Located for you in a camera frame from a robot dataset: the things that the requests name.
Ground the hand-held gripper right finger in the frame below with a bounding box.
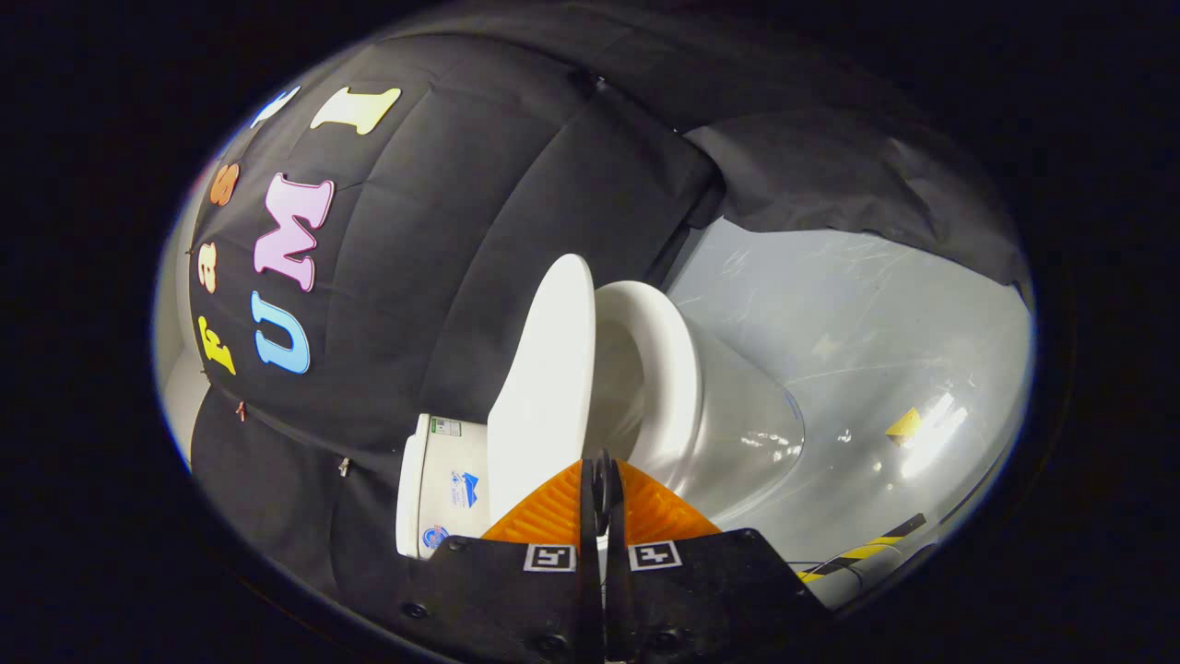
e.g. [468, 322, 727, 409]
[604, 452, 831, 664]

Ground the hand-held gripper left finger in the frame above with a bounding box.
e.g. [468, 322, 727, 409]
[392, 452, 605, 664]

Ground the white toilet body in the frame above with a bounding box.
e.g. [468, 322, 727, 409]
[396, 304, 806, 561]

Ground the yellow black striped floor tape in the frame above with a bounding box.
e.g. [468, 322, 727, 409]
[797, 513, 927, 583]

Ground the black backdrop cloth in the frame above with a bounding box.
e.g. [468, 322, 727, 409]
[189, 0, 1033, 628]

